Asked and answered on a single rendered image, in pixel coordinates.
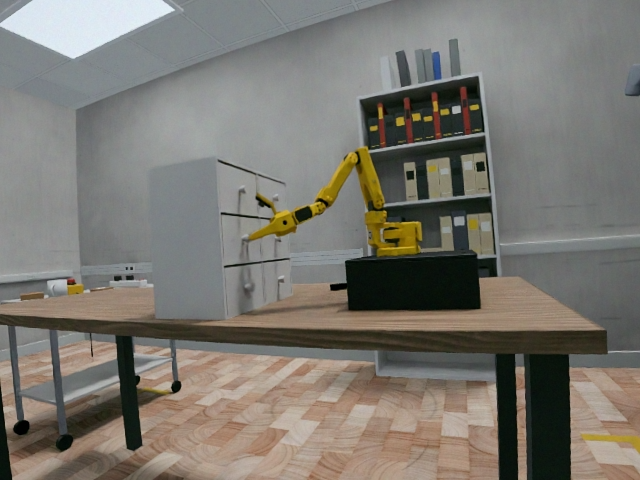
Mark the white chest of drawers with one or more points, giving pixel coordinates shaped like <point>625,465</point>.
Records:
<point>186,239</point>

